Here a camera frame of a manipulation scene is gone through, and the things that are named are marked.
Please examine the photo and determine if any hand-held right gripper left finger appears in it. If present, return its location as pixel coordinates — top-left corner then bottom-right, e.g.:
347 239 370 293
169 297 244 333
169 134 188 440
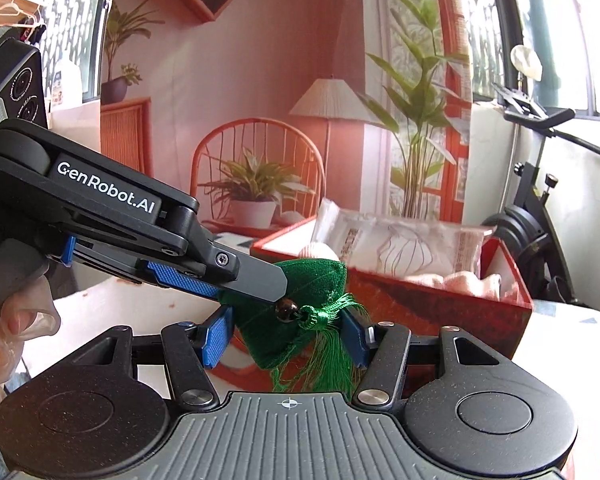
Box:
72 305 236 413

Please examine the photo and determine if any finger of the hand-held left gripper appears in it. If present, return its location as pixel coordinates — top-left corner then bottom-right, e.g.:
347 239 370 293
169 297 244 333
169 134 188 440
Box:
166 206 290 306
62 235 227 298

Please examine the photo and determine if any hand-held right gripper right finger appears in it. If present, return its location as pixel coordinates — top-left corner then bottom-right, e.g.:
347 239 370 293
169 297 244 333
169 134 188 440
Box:
337 307 507 408

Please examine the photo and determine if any green tasselled sachet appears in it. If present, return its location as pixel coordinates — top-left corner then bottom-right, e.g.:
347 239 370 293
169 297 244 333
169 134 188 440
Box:
219 257 372 395

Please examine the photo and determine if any red cardboard box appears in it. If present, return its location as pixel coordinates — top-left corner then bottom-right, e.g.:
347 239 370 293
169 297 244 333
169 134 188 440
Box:
250 217 535 362

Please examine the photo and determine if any white face mask packet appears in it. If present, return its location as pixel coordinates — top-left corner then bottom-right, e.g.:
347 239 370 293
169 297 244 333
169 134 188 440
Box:
379 219 497 282

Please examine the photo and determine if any pink striped soft ball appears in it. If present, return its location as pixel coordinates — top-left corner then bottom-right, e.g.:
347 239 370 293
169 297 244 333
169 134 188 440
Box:
299 241 342 272

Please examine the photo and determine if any person's left hand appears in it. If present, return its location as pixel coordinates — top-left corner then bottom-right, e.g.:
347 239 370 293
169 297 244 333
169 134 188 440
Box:
0 276 62 387

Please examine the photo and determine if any orange bear mat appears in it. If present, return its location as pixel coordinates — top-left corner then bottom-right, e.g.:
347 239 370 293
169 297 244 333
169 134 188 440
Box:
207 337 281 392

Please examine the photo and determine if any printed tablecloth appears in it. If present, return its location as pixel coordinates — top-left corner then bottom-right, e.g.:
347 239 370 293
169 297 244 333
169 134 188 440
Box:
10 220 600 480

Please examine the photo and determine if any white labelled packet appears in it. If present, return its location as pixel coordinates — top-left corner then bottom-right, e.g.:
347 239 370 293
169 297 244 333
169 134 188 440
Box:
311 198 397 274

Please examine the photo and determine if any white plastic jug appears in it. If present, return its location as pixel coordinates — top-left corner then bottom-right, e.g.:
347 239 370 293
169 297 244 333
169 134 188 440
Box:
51 59 84 107

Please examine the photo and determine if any black exercise bike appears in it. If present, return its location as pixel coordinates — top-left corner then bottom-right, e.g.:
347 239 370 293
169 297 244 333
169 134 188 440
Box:
480 82 600 312

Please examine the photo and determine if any white cloth bag on pole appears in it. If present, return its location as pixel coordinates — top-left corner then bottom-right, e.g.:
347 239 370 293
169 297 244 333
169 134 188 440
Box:
511 45 544 82

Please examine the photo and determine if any window with black frame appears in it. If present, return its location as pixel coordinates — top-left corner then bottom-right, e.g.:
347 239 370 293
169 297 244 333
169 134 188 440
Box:
472 0 600 125
42 0 122 107

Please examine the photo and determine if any printed wall backdrop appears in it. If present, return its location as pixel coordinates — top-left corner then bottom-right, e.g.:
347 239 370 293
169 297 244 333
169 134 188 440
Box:
100 0 475 242

